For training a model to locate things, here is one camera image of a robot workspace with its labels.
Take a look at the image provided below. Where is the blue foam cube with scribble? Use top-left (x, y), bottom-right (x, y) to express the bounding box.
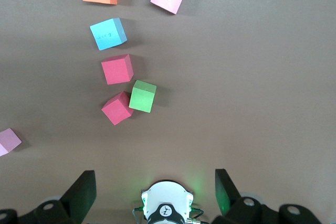
top-left (89, 17), bottom-right (128, 51)

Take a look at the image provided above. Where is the red foam cube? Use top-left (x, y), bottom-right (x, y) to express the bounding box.
top-left (101, 91), bottom-right (134, 126)
top-left (101, 54), bottom-right (134, 86)

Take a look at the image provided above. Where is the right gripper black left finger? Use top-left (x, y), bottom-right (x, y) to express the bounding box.
top-left (0, 170), bottom-right (97, 224)

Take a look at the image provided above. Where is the green foam cube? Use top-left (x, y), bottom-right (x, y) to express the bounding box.
top-left (128, 79), bottom-right (158, 114)

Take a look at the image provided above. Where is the brown table cover mat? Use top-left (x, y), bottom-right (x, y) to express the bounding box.
top-left (0, 0), bottom-right (336, 224)

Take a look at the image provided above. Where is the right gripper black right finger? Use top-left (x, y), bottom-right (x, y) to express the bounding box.
top-left (212, 168), bottom-right (325, 224)

